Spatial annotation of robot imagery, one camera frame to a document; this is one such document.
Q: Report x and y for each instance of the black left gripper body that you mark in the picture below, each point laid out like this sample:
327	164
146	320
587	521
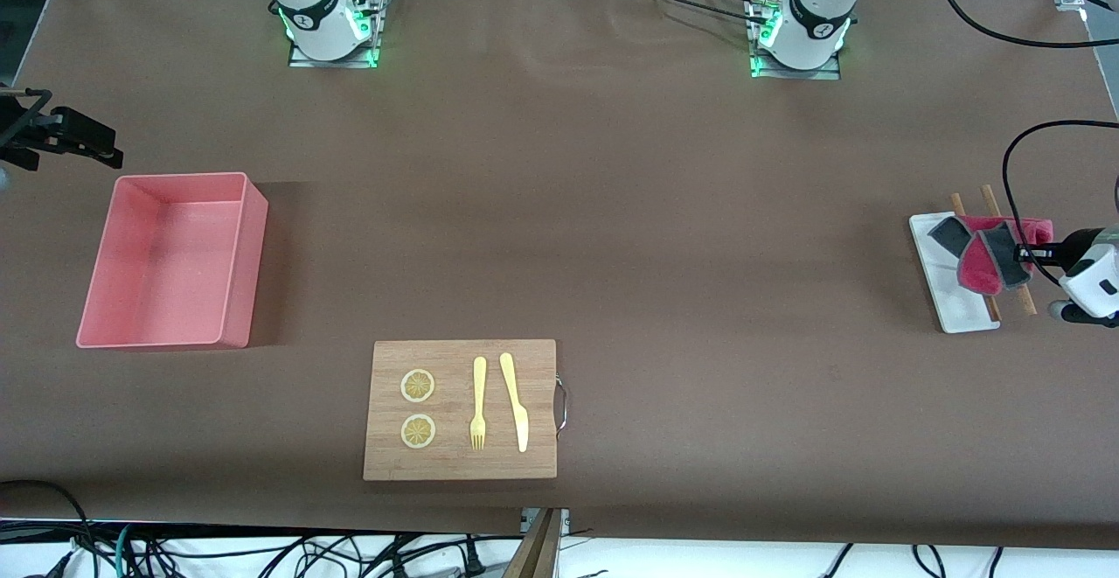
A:
1068	249

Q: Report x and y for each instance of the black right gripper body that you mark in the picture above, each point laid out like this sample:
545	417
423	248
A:
37	133

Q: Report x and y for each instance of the pink and grey cloth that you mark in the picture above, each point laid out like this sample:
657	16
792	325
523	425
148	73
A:
979	268

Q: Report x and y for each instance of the brown wooden chopstick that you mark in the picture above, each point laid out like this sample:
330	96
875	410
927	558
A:
994	309
1026	300

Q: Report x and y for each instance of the white rectangular plate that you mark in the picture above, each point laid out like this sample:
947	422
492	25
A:
962	311

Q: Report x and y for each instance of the pink plastic bin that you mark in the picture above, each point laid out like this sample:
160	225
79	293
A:
157	263

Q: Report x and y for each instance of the brown table cover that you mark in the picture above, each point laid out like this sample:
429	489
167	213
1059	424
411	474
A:
743	386

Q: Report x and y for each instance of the lemon slice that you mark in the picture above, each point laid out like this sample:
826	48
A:
418	431
417	386

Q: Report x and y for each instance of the yellow plastic fork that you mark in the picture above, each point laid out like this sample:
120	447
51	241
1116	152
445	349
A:
478	386

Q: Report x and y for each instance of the wooden cutting board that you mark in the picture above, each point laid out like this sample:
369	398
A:
455	464

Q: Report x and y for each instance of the yellow plastic knife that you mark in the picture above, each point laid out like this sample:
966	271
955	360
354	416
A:
521	425

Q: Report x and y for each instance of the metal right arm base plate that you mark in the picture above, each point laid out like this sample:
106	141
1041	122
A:
302	62

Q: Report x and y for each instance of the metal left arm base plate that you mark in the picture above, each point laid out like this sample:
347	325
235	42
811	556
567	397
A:
826	73

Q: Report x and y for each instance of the metal table bracket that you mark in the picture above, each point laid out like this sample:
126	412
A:
565	521

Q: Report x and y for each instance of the wooden post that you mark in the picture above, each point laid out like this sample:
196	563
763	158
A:
535	552

